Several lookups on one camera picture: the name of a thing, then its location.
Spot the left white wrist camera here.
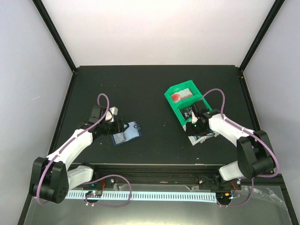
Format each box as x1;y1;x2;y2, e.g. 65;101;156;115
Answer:
105;107;118;122

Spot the black aluminium frame rail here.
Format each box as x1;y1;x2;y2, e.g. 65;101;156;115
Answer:
82;163;231;190

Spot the light blue slotted cable duct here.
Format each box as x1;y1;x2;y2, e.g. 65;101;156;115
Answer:
65;190;217;203

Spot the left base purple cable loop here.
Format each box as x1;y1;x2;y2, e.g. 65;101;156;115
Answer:
84;174;134;209

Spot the green bin with black cards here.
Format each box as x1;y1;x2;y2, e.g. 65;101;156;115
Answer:
171;97;212;126

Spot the small electronics board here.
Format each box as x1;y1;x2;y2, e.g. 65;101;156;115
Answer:
86;190;102;198

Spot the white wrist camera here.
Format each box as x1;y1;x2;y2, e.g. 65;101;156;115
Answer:
191;112;198;124
105;107;118;122

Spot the green bin with red cards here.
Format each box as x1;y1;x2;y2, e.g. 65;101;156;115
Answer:
165;80;202;111

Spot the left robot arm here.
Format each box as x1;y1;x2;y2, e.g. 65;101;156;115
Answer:
29;105;127;203

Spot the red white card stack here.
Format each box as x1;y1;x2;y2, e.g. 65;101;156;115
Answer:
171;88;193;104

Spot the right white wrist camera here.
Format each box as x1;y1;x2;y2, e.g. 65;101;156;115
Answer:
191;112;198;124

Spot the blue card holder wallet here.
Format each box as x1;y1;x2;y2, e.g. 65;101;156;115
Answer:
112;121;142;146

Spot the right black frame post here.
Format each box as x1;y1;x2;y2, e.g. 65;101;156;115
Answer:
239;0;285;72

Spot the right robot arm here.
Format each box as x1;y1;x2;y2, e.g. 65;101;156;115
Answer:
186;110;279;189

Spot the black VIP card stack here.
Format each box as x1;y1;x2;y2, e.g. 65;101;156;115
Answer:
180;106;193;121

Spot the black frame post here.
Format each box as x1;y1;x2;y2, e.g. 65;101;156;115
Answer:
239;0;285;72
32;0;76;72

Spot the white bin with blue cards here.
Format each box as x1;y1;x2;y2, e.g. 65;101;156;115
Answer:
183;124;219;146

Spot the left black frame post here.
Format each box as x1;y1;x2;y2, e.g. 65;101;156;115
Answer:
32;0;76;72

